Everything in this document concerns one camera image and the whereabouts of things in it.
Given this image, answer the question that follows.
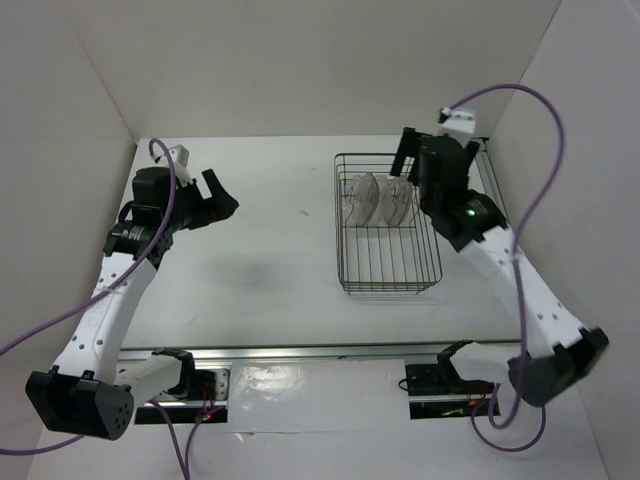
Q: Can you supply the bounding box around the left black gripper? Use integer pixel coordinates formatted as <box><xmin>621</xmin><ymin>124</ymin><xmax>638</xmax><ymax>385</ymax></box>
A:
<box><xmin>162</xmin><ymin>168</ymin><xmax>237</xmax><ymax>232</ymax></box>

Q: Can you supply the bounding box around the smoky glass plate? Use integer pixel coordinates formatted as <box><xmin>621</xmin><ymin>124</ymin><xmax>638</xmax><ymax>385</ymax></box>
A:
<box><xmin>360</xmin><ymin>173</ymin><xmax>379</xmax><ymax>226</ymax></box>
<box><xmin>387</xmin><ymin>177</ymin><xmax>413</xmax><ymax>227</ymax></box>

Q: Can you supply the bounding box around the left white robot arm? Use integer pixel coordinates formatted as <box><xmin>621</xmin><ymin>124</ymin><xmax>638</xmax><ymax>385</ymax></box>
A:
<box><xmin>26</xmin><ymin>167</ymin><xmax>239</xmax><ymax>440</ymax></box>

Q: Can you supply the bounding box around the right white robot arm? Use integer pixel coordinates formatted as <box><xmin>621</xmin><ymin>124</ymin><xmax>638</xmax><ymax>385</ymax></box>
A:
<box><xmin>390</xmin><ymin>127</ymin><xmax>609</xmax><ymax>407</ymax></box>

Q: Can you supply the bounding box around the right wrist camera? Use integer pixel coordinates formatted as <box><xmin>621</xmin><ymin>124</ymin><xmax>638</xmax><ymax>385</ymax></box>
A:
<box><xmin>438</xmin><ymin>107</ymin><xmax>476</xmax><ymax>147</ymax></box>

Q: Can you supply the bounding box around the grey wire dish rack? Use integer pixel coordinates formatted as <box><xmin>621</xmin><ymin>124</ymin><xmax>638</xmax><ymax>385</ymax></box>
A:
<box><xmin>334</xmin><ymin>153</ymin><xmax>443</xmax><ymax>294</ymax></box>

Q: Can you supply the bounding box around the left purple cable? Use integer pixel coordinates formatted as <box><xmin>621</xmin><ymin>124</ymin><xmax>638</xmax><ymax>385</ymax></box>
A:
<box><xmin>0</xmin><ymin>138</ymin><xmax>211</xmax><ymax>476</ymax></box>

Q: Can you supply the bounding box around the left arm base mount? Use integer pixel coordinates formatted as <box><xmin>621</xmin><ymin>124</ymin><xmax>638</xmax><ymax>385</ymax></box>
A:
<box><xmin>153</xmin><ymin>366</ymin><xmax>231</xmax><ymax>425</ymax></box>

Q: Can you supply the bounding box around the aluminium rail front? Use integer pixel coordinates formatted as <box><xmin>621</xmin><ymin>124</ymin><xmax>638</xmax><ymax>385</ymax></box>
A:
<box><xmin>119</xmin><ymin>339</ymin><xmax>519</xmax><ymax>365</ymax></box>

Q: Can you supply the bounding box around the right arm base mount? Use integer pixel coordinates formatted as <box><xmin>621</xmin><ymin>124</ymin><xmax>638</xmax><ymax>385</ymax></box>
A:
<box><xmin>397</xmin><ymin>340</ymin><xmax>494</xmax><ymax>420</ymax></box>

